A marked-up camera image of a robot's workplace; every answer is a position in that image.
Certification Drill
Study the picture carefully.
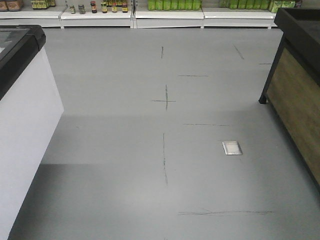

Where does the metal floor outlet plate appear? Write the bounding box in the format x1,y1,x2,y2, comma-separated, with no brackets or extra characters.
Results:
222,141,243,156

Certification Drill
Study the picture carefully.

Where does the white chest freezer black lid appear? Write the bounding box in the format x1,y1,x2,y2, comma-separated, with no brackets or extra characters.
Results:
0,25,64,240

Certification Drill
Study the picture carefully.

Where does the black wood produce stand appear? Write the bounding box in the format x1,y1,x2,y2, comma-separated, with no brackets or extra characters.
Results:
258,8,320,185

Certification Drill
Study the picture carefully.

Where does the white store shelving unit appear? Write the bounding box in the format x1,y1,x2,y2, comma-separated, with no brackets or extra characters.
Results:
0,0,281,30

